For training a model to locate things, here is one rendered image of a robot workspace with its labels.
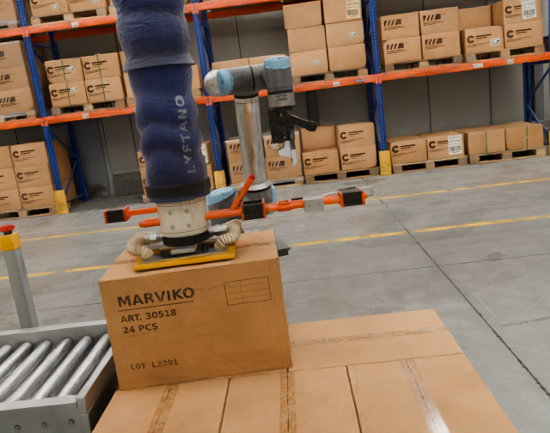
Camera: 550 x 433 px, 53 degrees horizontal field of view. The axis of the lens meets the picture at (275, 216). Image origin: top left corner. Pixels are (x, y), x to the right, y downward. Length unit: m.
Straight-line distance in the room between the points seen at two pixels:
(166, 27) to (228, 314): 0.95
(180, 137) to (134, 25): 0.37
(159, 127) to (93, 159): 9.11
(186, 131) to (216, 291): 0.54
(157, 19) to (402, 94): 8.85
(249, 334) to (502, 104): 9.47
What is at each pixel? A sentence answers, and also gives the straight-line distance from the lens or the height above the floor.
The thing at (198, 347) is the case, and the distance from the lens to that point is 1.94.
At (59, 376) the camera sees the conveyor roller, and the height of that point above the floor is 0.54.
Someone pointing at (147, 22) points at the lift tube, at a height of 1.73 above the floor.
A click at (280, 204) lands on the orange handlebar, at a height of 1.09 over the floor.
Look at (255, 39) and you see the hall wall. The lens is 10.36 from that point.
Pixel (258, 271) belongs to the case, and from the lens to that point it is 1.83.
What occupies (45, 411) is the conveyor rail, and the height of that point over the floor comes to 0.58.
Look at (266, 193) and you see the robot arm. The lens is 2.71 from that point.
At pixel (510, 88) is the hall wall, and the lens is 11.04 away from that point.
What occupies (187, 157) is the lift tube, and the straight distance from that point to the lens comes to 1.86.
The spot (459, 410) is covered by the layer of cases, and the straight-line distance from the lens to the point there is 1.71.
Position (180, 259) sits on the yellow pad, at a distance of 1.87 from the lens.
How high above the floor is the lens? 1.46
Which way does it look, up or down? 12 degrees down
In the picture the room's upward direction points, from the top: 7 degrees counter-clockwise
